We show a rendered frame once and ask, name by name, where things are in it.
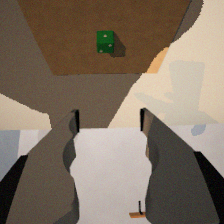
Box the tan flat mat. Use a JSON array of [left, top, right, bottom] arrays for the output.
[[17, 0, 190, 75]]

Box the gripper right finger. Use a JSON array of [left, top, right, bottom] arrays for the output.
[[140, 108, 224, 224]]

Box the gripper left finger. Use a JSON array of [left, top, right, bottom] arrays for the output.
[[0, 109, 80, 224]]

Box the green die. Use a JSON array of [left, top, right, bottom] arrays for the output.
[[96, 31, 114, 53]]

